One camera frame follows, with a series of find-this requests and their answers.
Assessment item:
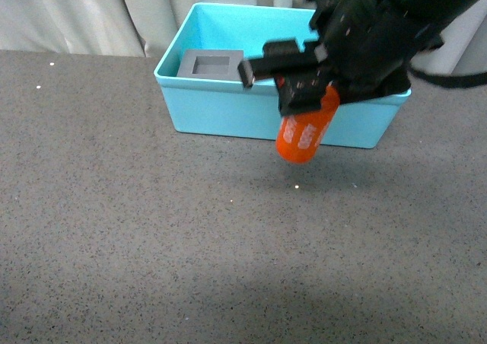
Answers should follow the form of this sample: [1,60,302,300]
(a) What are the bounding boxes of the blue plastic box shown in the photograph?
[153,2,412,150]

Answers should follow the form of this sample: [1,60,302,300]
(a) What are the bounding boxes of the gray cube square hole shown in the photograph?
[177,49,244,81]

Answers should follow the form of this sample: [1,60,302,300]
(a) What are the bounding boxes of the black cable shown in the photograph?
[407,62,487,90]

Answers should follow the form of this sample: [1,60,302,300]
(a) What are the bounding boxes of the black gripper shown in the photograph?
[237,0,444,116]

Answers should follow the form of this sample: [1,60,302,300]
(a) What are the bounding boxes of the white curtain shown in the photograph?
[0,0,487,77]

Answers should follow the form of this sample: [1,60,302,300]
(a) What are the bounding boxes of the orange cylinder white numbers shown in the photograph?
[275,84,340,164]

